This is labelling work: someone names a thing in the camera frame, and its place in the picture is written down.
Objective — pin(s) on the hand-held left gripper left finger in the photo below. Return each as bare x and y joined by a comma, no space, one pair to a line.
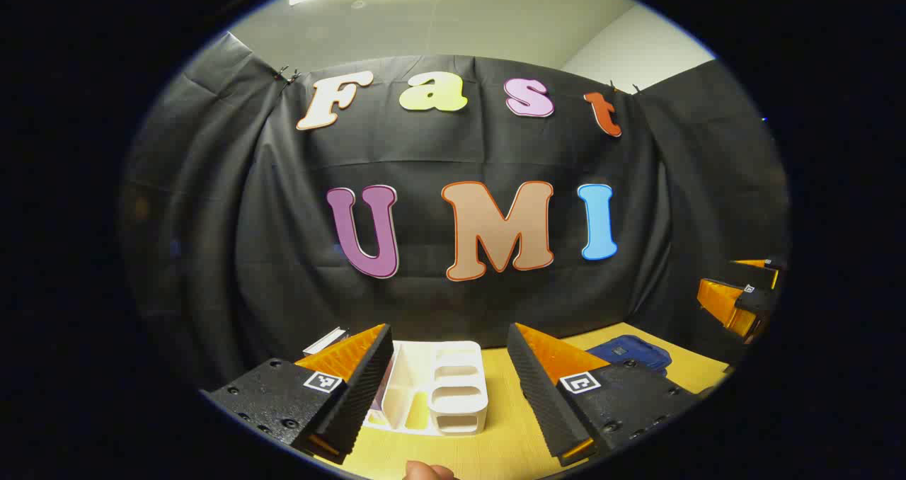
357,388

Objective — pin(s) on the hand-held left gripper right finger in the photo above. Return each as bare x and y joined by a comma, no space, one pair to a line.
545,388

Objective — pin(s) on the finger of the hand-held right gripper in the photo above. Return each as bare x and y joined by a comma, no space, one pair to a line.
763,275
757,303

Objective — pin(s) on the black backdrop cloth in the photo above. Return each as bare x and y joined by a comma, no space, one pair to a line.
233,239

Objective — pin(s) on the dark cover book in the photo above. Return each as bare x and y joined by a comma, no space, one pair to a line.
325,340

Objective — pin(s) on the white plastic bookshelf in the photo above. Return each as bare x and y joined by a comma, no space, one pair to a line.
453,388

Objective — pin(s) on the blue schoolbag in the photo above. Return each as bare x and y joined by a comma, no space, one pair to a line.
630,352

